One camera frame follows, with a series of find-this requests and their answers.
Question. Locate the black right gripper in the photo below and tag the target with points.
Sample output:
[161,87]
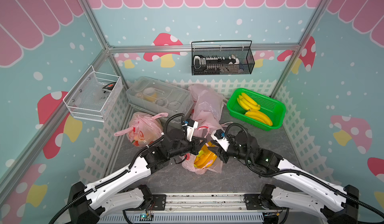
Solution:
[220,152]

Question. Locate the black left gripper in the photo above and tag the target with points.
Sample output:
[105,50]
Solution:
[195,145]

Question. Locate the pink plastic bag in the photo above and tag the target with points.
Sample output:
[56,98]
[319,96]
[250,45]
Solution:
[143,129]
[208,106]
[189,163]

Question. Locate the orange banana bunch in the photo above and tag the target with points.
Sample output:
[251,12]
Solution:
[205,158]

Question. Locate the pink plastic bag front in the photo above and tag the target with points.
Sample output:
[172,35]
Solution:
[143,129]

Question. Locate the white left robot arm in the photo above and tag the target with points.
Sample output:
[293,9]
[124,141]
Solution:
[87,204]

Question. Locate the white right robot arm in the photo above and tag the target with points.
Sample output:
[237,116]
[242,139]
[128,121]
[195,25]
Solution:
[332,203]

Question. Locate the yellow banana bunch in basket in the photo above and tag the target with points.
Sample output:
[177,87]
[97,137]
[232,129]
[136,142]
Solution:
[253,109]

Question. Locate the pink plastic bag back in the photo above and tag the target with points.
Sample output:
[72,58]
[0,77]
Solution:
[208,106]

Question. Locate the green plastic basket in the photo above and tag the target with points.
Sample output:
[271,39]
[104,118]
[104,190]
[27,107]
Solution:
[274,109]

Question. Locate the clear lidded storage box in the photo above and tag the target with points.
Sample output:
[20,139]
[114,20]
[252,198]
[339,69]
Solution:
[153,97]

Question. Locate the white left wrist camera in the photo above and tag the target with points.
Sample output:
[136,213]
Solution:
[189,126]

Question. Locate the metal base rail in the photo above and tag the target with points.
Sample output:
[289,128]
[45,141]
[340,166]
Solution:
[201,208]

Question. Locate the black wire mesh basket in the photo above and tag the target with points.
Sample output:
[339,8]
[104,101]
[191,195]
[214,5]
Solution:
[230,57]

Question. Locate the white wire mesh basket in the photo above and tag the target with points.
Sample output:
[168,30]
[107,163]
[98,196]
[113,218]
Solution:
[93,96]

